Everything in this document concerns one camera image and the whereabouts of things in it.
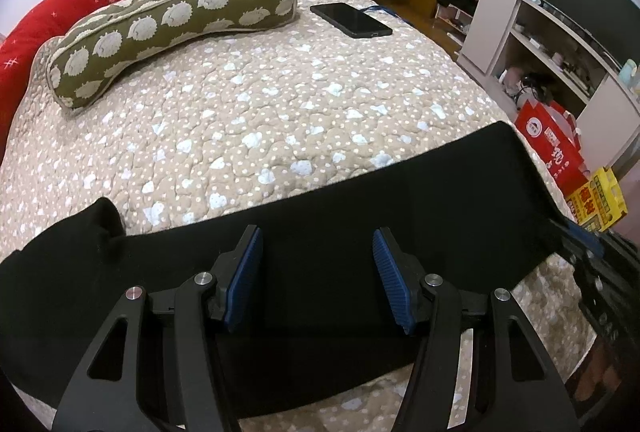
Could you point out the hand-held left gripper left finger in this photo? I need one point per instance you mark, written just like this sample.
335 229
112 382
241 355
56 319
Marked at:
245 272

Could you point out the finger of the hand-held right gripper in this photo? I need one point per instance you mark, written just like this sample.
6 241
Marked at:
575 232

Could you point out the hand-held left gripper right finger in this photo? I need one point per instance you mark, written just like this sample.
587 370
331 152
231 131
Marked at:
391 272

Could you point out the black pants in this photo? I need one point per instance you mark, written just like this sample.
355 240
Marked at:
325 212

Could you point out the yellow printed box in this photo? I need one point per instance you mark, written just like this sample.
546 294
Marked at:
597 202

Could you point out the red gift bag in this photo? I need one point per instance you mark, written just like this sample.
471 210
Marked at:
550 137

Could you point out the beige dotted quilted bedspread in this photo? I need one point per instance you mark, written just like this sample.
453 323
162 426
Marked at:
250 112

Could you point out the teal bottle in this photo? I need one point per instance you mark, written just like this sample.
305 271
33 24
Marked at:
628 70

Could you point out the white television cabinet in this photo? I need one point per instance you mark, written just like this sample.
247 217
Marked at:
550 57

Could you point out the black smartphone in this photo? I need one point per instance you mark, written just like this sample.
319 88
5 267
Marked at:
350 20

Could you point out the olive patterned bolster pillow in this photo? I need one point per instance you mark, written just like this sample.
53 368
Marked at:
165 17

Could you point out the red floral quilt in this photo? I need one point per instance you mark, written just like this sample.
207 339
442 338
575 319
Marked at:
45 17

